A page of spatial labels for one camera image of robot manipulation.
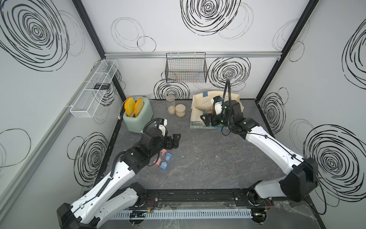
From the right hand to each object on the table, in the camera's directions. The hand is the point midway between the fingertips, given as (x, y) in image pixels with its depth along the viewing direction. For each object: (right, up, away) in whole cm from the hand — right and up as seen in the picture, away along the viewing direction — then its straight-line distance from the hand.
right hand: (207, 115), depth 78 cm
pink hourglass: (0, +1, -9) cm, 9 cm away
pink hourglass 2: (-27, -26, +9) cm, 39 cm away
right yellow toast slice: (-42, +5, +11) cm, 44 cm away
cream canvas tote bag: (0, +8, +19) cm, 21 cm away
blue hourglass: (-25, -29, +5) cm, 39 cm away
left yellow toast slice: (-47, +6, +10) cm, 48 cm away
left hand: (-18, -10, -6) cm, 22 cm away
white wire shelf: (-63, +6, -6) cm, 64 cm away
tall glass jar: (-23, +10, +24) cm, 35 cm away
